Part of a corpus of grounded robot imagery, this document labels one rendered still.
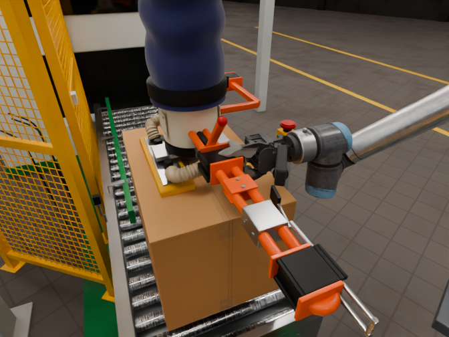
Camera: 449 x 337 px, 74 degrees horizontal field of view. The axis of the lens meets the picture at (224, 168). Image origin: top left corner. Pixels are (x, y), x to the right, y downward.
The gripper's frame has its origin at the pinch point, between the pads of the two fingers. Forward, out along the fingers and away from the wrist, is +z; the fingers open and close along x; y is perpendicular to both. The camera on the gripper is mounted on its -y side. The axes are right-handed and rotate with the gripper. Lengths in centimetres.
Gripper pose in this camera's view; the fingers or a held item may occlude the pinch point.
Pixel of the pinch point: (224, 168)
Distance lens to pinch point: 70.3
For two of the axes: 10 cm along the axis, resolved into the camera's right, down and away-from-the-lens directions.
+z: -9.3, 2.1, -3.1
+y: -3.8, -5.2, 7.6
